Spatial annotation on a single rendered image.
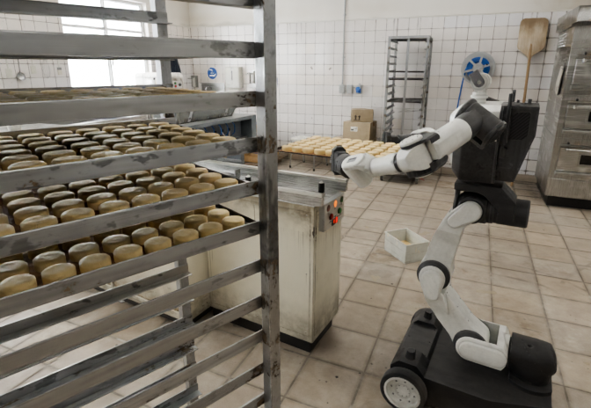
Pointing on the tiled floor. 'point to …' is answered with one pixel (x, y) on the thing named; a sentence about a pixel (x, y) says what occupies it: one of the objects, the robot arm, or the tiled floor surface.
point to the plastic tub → (405, 245)
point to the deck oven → (568, 118)
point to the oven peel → (531, 40)
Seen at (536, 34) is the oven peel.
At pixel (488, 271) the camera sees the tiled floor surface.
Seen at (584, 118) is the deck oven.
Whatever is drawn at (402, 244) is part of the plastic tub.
